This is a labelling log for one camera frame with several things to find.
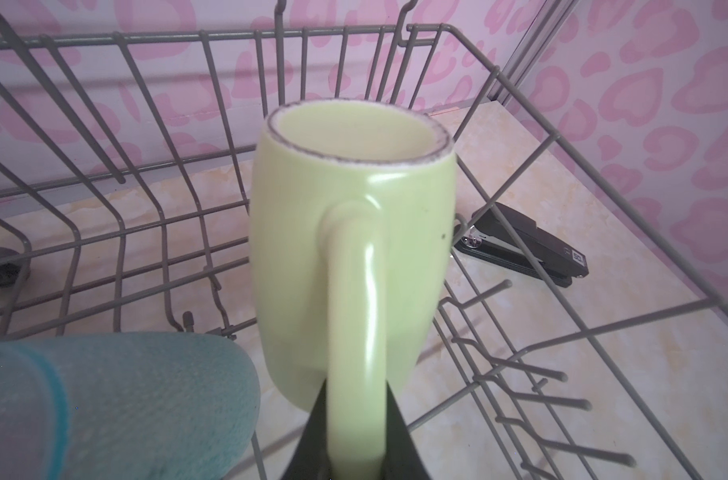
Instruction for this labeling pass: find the black stapler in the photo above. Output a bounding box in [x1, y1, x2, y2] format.
[455, 203, 589, 288]

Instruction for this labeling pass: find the cream green-handled mug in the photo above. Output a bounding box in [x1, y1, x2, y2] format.
[249, 99, 456, 479]

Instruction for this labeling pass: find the teal textured plastic cup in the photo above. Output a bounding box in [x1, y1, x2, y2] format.
[0, 332, 260, 479]

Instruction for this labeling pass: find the grey wire dish rack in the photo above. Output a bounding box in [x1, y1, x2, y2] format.
[0, 1, 728, 479]

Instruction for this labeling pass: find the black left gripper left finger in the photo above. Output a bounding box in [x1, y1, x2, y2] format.
[281, 382, 330, 480]

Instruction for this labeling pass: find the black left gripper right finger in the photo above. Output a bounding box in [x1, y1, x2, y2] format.
[383, 385, 431, 480]

